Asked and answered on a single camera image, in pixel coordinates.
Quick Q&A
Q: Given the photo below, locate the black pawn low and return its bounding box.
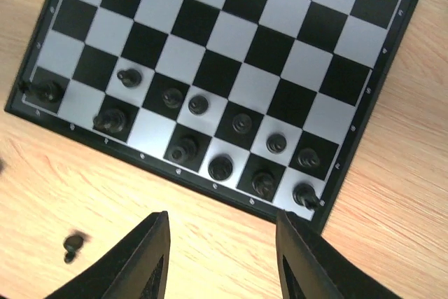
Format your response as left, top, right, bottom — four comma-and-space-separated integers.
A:
188, 95, 209, 116
117, 68, 142, 88

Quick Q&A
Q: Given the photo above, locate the black piece lowest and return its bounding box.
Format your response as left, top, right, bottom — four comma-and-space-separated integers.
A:
92, 108, 127, 133

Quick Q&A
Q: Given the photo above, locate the black pawn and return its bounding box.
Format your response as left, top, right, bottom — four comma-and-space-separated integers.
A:
63, 231, 88, 264
293, 182, 320, 211
297, 148, 321, 169
162, 88, 183, 109
266, 133, 287, 154

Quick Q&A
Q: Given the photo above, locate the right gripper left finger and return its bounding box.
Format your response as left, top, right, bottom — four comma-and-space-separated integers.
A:
48, 211, 171, 299

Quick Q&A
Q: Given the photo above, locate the black piece tall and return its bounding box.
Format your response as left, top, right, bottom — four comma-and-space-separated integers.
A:
232, 113, 252, 134

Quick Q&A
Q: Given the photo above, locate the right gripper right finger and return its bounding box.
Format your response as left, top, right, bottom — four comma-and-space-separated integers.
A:
276, 211, 398, 299

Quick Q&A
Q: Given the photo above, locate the black and silver chessboard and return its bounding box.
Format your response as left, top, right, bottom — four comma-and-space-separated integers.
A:
5, 0, 418, 231

